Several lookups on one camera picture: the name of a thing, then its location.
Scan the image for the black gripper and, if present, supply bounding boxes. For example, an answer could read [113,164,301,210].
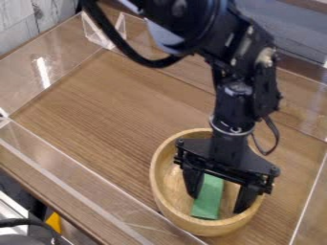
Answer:
[173,117,281,213]

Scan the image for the green rectangular block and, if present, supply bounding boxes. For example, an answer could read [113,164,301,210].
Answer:
[190,174,222,220]

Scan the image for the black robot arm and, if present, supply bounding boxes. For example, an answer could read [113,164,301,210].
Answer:
[81,0,282,213]

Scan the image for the brown wooden bowl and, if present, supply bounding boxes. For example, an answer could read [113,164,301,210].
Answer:
[149,128,264,237]

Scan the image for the yellow warning label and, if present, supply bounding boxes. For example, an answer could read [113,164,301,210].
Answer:
[45,212,62,234]

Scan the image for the clear acrylic front wall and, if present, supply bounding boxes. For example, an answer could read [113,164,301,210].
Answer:
[0,108,206,245]

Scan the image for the black cable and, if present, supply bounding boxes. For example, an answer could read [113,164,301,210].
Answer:
[0,218,58,245]

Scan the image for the clear acrylic corner bracket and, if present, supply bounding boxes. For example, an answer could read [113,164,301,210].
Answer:
[81,11,126,51]

